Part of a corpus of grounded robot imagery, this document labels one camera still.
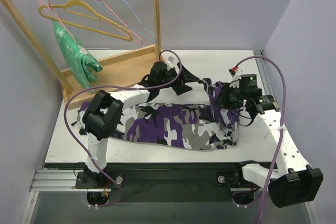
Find blue wire hanger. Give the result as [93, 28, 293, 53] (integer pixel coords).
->
[104, 0, 158, 43]

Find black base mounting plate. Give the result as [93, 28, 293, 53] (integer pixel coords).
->
[74, 163, 260, 206]

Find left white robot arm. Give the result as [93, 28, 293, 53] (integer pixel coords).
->
[81, 61, 200, 188]

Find wooden clothes rack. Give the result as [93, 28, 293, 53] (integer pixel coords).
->
[1, 0, 161, 102]

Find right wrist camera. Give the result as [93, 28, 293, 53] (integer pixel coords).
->
[239, 74, 258, 91]

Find purple cable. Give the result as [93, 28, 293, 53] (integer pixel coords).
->
[230, 56, 287, 224]
[64, 49, 183, 206]

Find yellow plastic hanger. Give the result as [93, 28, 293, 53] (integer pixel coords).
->
[38, 0, 130, 41]

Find aluminium frame rail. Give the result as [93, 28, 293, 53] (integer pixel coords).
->
[20, 49, 316, 224]

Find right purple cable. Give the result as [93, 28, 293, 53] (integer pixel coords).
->
[230, 56, 287, 224]

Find pink wire hanger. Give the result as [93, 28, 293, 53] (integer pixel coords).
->
[87, 0, 143, 45]
[37, 0, 88, 58]

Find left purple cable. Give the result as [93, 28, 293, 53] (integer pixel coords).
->
[64, 49, 183, 206]

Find left pink wire hanger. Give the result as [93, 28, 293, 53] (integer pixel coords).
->
[37, 0, 88, 58]

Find green patterned garment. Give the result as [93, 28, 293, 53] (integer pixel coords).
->
[52, 21, 103, 89]

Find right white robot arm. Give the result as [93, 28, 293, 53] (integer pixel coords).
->
[216, 81, 323, 208]

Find right pink wire hanger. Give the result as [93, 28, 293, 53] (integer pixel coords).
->
[87, 0, 143, 45]

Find purple camouflage trousers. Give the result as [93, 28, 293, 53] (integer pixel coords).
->
[75, 77, 243, 151]

